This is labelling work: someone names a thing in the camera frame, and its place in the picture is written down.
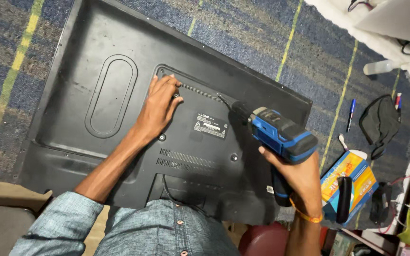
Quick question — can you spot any black cloth pouch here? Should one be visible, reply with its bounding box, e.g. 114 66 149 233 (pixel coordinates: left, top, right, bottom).
359 94 401 161

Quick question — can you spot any dark red stool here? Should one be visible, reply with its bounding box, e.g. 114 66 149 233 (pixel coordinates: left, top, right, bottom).
238 222 289 256

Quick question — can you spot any black oblong case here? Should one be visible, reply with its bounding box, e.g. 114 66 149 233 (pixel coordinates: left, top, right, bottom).
335 176 353 224

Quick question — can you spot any orange wristband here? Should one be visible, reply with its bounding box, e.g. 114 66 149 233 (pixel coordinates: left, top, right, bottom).
289 198 323 224

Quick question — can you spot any black handheld meter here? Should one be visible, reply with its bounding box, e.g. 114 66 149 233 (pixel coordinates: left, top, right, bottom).
369 182 393 225

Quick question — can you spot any blue and black cordless drill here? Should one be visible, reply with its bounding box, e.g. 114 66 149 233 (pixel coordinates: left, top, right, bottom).
231 101 319 207

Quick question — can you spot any grey seat cushion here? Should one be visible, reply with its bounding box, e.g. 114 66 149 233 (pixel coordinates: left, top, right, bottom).
0 204 37 256

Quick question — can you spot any white handled small tool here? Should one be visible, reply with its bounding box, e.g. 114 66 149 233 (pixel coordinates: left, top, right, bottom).
338 134 350 152

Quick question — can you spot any black television power cable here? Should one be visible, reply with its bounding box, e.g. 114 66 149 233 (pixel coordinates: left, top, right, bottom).
162 174 207 215

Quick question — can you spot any person's right hand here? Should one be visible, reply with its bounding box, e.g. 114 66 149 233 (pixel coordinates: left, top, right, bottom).
258 146 323 216

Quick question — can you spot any colourful cardboard box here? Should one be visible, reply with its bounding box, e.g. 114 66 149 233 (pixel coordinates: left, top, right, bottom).
320 151 379 225

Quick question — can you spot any person's left hand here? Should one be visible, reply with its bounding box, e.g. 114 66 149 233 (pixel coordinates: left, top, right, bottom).
133 74 184 141

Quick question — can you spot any black television back panel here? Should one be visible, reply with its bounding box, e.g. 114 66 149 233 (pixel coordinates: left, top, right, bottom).
13 0 313 225

